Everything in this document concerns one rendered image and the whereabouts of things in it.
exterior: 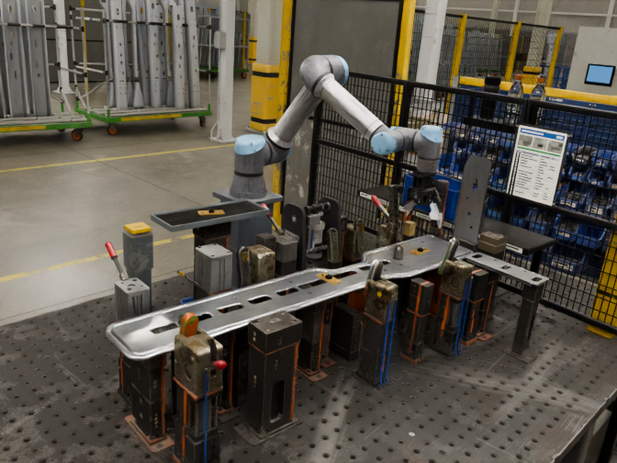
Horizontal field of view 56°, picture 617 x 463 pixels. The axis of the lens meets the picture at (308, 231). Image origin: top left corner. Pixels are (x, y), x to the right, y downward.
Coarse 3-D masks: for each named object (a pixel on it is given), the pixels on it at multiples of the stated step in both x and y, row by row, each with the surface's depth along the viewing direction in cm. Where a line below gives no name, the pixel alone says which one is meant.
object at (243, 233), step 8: (216, 192) 235; (224, 192) 236; (272, 192) 241; (224, 200) 231; (232, 200) 227; (256, 200) 228; (264, 200) 230; (272, 200) 233; (280, 200) 236; (272, 208) 236; (264, 216) 234; (272, 216) 237; (232, 224) 232; (240, 224) 230; (248, 224) 230; (256, 224) 232; (264, 224) 236; (272, 224) 239; (232, 232) 233; (240, 232) 231; (248, 232) 231; (256, 232) 234; (272, 232) 244; (232, 240) 234; (240, 240) 232; (248, 240) 232; (232, 248) 235; (232, 256) 237; (232, 264) 238; (232, 272) 239; (232, 280) 240; (232, 288) 240
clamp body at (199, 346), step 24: (192, 336) 136; (192, 360) 131; (216, 360) 134; (192, 384) 133; (216, 384) 136; (192, 408) 140; (216, 408) 140; (192, 432) 139; (216, 432) 142; (192, 456) 140; (216, 456) 144
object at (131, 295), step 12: (120, 288) 157; (132, 288) 157; (144, 288) 158; (120, 300) 159; (132, 300) 156; (144, 300) 159; (120, 312) 160; (132, 312) 157; (144, 312) 160; (120, 360) 167; (120, 372) 169; (120, 384) 170
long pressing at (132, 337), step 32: (384, 256) 209; (416, 256) 212; (256, 288) 177; (288, 288) 179; (320, 288) 180; (352, 288) 182; (128, 320) 152; (160, 320) 154; (224, 320) 157; (128, 352) 139; (160, 352) 141
